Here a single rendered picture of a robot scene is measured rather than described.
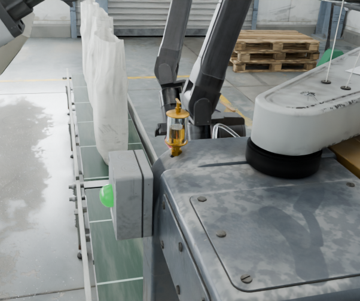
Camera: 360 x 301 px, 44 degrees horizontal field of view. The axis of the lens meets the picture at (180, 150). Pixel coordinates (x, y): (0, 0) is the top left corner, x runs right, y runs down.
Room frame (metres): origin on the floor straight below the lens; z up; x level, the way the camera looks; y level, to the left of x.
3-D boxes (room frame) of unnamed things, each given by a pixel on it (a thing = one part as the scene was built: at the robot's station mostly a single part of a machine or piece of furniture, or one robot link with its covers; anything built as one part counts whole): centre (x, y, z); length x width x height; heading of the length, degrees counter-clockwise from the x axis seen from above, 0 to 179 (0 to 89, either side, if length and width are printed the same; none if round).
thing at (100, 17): (3.21, 0.61, 0.74); 0.47 x 0.22 x 0.72; 17
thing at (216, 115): (0.87, -0.07, 1.24); 0.11 x 0.09 x 0.12; 104
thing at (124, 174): (0.48, 0.06, 1.29); 0.08 x 0.05 x 0.09; 16
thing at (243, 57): (6.45, -1.20, 0.22); 1.21 x 0.84 x 0.14; 106
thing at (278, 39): (6.42, -1.17, 0.36); 1.20 x 0.82 x 0.14; 102
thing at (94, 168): (3.19, 0.61, 0.34); 2.21 x 0.39 x 0.09; 16
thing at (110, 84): (2.49, 0.42, 0.74); 0.47 x 0.22 x 0.72; 14
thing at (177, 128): (0.51, 0.00, 1.37); 0.03 x 0.02 x 0.03; 16
